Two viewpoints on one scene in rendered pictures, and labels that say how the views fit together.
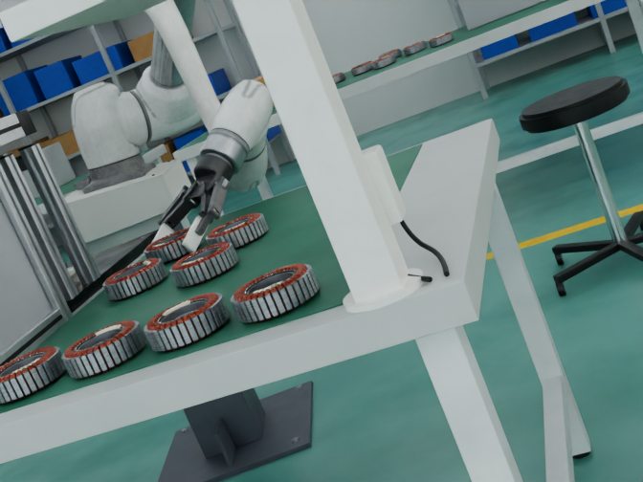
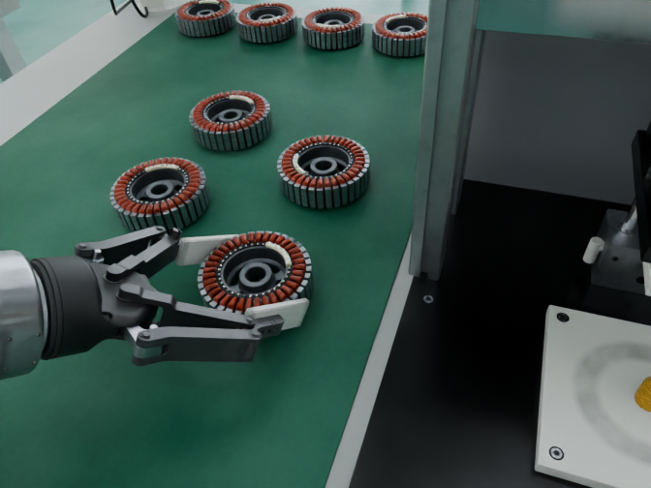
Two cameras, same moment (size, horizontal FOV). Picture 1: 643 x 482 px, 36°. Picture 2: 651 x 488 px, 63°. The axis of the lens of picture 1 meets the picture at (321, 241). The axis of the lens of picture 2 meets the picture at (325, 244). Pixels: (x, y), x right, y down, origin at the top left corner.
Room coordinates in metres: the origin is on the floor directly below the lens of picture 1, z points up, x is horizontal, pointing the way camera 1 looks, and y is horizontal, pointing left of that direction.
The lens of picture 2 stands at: (2.26, 0.38, 1.16)
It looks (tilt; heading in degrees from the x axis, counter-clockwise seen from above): 45 degrees down; 186
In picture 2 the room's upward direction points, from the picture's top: 5 degrees counter-clockwise
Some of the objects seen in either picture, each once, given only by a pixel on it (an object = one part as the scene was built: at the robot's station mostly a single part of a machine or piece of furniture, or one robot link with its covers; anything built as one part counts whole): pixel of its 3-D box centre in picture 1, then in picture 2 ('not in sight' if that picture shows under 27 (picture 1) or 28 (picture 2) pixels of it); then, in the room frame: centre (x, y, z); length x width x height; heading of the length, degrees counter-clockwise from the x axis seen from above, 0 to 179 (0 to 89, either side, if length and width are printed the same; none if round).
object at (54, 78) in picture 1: (63, 76); not in sight; (8.87, 1.52, 1.41); 0.42 x 0.28 x 0.26; 165
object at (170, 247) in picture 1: (173, 246); (256, 279); (1.91, 0.27, 0.77); 0.11 x 0.11 x 0.04
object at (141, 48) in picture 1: (161, 40); not in sight; (8.60, 0.61, 1.37); 0.42 x 0.40 x 0.18; 74
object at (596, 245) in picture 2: not in sight; (592, 252); (1.91, 0.59, 0.80); 0.01 x 0.01 x 0.03; 73
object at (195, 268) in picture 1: (204, 264); (231, 119); (1.61, 0.19, 0.77); 0.11 x 0.11 x 0.04
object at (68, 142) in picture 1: (68, 142); not in sight; (8.94, 1.74, 0.87); 0.42 x 0.40 x 0.18; 72
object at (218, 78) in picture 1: (202, 88); not in sight; (8.54, 0.44, 0.87); 0.42 x 0.36 x 0.19; 165
